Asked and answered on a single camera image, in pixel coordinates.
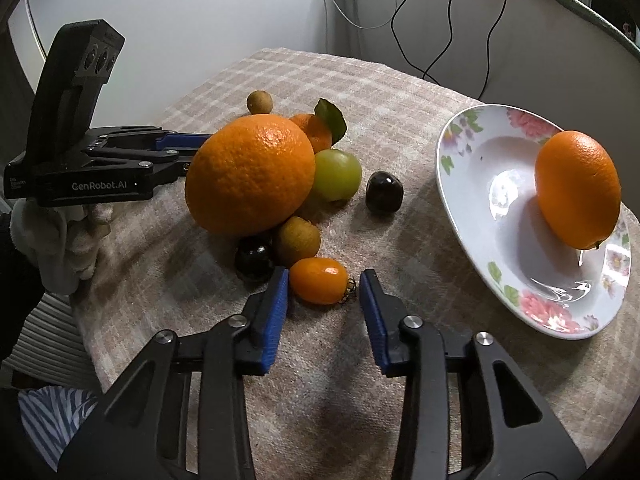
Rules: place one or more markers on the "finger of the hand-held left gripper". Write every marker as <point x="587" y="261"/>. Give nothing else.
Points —
<point x="167" y="167"/>
<point x="172" y="140"/>

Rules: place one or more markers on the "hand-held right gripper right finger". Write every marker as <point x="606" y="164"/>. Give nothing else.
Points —
<point x="372" y="320"/>

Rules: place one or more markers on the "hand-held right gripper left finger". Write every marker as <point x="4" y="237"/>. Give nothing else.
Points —
<point x="275" y="320"/>

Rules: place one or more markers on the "orange cherry tomato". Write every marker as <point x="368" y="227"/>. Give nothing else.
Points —
<point x="317" y="280"/>

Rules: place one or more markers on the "brown kiwi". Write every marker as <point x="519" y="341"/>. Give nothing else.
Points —
<point x="297" y="242"/>

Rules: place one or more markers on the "large round orange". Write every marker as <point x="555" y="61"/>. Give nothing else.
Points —
<point x="250" y="175"/>

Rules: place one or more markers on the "small brown longan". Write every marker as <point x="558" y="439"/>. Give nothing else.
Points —
<point x="260" y="101"/>

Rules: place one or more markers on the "small tangerine with leaf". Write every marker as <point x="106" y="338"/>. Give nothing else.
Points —
<point x="316" y="131"/>

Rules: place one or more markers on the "green round fruit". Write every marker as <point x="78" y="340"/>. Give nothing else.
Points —
<point x="337" y="175"/>

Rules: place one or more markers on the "floral white plate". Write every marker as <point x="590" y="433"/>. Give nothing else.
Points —
<point x="500" y="220"/>

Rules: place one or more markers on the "oval orange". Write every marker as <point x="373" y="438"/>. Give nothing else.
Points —
<point x="577" y="190"/>

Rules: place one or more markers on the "person's left hand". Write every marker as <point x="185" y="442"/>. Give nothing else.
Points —
<point x="50" y="245"/>

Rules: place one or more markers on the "white ribbed panel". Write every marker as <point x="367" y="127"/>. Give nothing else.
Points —
<point x="45" y="345"/>

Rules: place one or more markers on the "blue striped clothing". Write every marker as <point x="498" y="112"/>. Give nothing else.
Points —
<point x="50" y="420"/>

